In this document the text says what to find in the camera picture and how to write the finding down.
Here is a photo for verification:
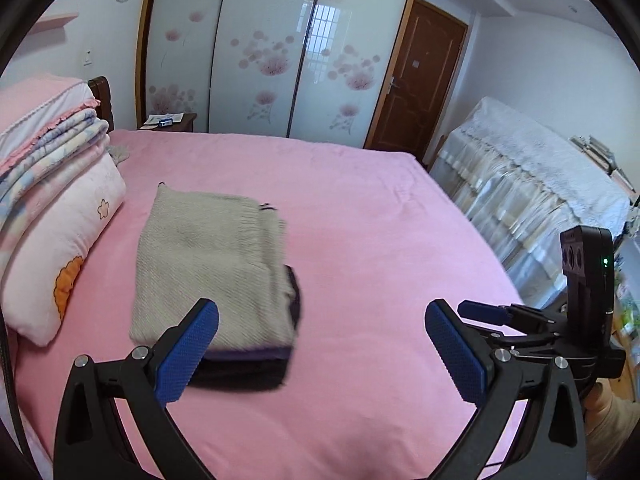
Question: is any pink bed blanket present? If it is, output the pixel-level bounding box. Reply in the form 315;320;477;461
10;129;526;480

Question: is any purple folded garment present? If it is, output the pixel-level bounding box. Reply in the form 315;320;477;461
202;264;302;362

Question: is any folded striped pink quilt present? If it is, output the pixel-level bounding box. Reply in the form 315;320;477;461
0;74;112;241

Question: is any dark wooden headboard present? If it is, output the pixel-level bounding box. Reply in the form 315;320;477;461
87;76;115;133

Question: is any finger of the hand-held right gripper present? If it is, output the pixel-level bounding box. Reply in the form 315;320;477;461
470;327;566;356
457;300;568;331

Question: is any person's right hand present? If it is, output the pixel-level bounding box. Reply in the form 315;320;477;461
582;380;640;476

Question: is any pink wall shelf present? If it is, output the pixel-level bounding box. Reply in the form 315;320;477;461
37;12;81;36

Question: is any large pink flower-print pillow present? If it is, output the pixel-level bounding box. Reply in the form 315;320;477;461
0;152;127;347

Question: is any floral sliding-door wardrobe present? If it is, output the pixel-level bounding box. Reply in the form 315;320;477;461
136;0;426;148

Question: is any thick black cable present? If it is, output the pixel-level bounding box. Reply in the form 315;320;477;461
0;317;31;466

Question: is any beige knit cardigan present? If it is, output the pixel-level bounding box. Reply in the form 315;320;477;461
129;182;301;353

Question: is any wooden nightstand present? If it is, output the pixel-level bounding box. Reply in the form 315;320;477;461
136;112;198;133

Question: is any wooden drawer cabinet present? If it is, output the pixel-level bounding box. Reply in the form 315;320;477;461
607;330;640;403

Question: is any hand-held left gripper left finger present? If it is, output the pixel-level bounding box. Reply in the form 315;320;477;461
54;298;221;480

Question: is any brown wooden door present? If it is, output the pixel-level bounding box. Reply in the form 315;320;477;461
364;0;471;163

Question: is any black folded garment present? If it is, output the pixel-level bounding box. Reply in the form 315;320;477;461
190;265;306;392

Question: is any stack of books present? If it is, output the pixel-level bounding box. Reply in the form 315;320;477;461
570;135;640;193

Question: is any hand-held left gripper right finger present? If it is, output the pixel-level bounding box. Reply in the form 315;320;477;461
424;299;588;480

